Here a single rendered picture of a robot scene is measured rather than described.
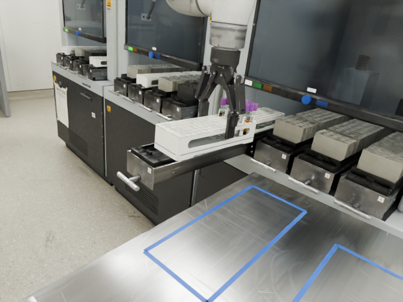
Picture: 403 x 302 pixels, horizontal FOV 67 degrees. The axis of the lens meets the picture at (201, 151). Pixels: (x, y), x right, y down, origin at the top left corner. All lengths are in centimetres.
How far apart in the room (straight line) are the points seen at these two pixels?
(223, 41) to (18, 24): 368
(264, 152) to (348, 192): 30
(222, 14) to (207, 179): 76
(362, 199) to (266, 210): 36
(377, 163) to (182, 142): 58
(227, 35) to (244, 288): 54
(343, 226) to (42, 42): 407
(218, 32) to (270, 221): 45
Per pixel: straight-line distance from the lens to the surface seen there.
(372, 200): 97
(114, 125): 191
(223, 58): 78
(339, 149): 104
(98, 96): 204
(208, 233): 60
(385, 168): 101
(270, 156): 108
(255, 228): 63
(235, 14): 77
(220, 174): 126
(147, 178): 86
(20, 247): 190
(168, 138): 74
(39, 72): 443
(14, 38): 430
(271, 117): 120
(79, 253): 179
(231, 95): 80
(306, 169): 102
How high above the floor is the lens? 120
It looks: 24 degrees down
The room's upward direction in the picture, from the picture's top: 7 degrees clockwise
